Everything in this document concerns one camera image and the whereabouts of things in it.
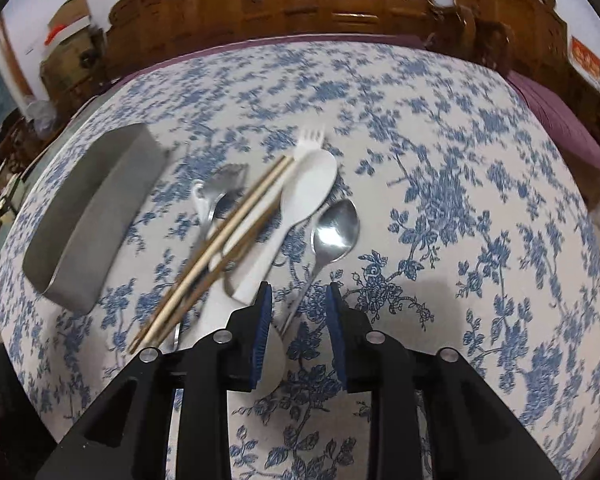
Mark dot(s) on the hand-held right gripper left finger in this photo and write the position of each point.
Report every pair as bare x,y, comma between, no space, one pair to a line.
262,330

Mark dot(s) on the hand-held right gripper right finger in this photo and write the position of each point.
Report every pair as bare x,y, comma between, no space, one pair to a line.
336,330

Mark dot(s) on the metal spoon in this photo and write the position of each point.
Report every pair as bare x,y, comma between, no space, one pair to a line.
222,206
336,232

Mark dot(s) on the metal fork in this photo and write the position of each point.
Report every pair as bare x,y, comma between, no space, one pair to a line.
227,180

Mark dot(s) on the white plastic fork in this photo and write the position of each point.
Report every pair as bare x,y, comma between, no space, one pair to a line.
305,146

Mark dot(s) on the grey metal tray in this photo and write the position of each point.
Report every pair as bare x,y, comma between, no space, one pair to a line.
80,220

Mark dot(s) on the blue floral tablecloth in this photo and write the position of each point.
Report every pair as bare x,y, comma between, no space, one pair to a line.
430,135

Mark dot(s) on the wooden chair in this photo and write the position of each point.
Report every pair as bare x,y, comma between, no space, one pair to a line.
10,160

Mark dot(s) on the clear plastic bag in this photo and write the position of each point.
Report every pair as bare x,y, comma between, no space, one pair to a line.
41,115

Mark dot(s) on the carved wooden sofa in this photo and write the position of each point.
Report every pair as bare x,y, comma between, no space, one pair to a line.
280,10

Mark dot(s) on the brown cardboard box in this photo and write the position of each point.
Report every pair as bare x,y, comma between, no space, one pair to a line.
65,70

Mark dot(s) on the carved wooden armchair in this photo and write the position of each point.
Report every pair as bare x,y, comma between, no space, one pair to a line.
520,15

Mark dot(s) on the red sign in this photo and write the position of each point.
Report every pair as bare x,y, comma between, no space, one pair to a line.
585,57

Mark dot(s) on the open white red box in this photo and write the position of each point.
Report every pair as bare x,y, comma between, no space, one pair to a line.
70,15

